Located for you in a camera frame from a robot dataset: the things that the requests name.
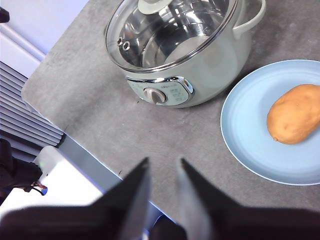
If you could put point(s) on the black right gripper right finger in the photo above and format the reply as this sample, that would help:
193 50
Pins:
237 222

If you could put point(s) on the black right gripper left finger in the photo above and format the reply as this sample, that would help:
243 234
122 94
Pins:
112 220

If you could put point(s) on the brown potato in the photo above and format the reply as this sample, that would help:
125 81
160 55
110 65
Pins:
295 115

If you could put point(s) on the glass lid with green knob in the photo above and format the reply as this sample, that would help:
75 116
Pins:
160 42

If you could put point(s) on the blue round plate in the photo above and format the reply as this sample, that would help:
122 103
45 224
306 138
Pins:
250 140

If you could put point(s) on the pale green electric steamer pot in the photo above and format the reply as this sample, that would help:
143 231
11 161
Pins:
220 72

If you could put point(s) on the white base cabinet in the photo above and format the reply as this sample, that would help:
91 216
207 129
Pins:
67 182

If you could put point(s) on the grey ribbed panel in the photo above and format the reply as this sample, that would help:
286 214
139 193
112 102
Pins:
22 110

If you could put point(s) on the silver table edge rail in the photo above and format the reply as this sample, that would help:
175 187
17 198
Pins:
95 165

